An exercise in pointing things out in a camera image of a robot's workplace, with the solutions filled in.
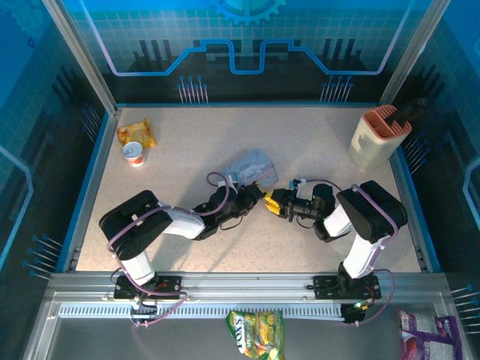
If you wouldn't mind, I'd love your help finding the light blue cartoon tin box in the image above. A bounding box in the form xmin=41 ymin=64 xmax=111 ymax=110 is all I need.
xmin=220 ymin=148 xmax=279 ymax=191

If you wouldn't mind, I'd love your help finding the beige holder with orange top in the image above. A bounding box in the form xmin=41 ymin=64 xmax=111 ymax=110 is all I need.
xmin=346 ymin=104 xmax=413 ymax=173

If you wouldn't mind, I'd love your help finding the white orange paper cup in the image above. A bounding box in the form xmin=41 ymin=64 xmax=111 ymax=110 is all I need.
xmin=121 ymin=141 xmax=147 ymax=168

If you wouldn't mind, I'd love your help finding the black right connector box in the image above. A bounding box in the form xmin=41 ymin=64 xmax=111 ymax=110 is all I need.
xmin=340 ymin=299 xmax=372 ymax=325

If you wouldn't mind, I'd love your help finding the black connector box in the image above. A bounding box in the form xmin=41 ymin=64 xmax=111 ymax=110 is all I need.
xmin=130 ymin=298 xmax=159 ymax=320
xmin=340 ymin=299 xmax=372 ymax=325

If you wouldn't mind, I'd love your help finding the yellow snack packet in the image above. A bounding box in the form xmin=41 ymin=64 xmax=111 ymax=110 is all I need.
xmin=116 ymin=117 xmax=157 ymax=149

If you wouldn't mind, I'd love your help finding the green yellow snack bag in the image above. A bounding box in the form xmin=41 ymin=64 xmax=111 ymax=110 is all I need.
xmin=225 ymin=310 xmax=285 ymax=360

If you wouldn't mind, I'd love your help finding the black left connector box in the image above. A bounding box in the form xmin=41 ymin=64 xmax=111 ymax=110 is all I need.
xmin=130 ymin=298 xmax=159 ymax=320

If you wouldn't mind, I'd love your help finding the purple snack bag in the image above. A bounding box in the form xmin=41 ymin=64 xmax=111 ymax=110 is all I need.
xmin=397 ymin=309 xmax=464 ymax=360

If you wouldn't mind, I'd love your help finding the aluminium mounting rail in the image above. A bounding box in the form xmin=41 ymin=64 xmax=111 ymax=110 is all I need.
xmin=47 ymin=272 xmax=448 ymax=302

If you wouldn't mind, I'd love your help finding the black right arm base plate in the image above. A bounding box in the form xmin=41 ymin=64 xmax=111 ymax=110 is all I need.
xmin=312 ymin=274 xmax=380 ymax=300

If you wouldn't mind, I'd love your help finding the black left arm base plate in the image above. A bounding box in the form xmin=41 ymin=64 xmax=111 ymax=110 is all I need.
xmin=113 ymin=274 xmax=183 ymax=300

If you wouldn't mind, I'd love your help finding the white slotted cable duct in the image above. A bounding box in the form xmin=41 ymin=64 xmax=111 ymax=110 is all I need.
xmin=58 ymin=302 xmax=347 ymax=321

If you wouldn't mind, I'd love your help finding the black utensil handle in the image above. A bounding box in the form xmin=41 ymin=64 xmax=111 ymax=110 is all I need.
xmin=385 ymin=97 xmax=430 ymax=127

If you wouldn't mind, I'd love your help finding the aluminium frame post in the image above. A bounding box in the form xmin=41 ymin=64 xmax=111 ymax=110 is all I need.
xmin=377 ymin=0 xmax=452 ymax=107
xmin=40 ymin=0 xmax=122 ymax=116

